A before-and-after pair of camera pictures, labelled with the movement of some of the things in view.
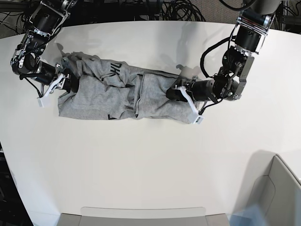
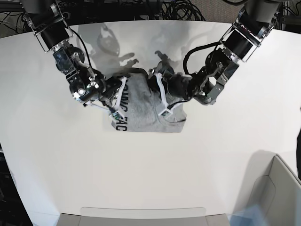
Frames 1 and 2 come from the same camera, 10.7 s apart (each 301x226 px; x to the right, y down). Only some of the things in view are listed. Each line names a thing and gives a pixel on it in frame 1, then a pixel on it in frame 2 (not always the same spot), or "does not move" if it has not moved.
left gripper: (46, 74) to (110, 86)
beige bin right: (274, 186) does not move
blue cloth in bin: (251, 216) does not move
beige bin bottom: (143, 216) does not move
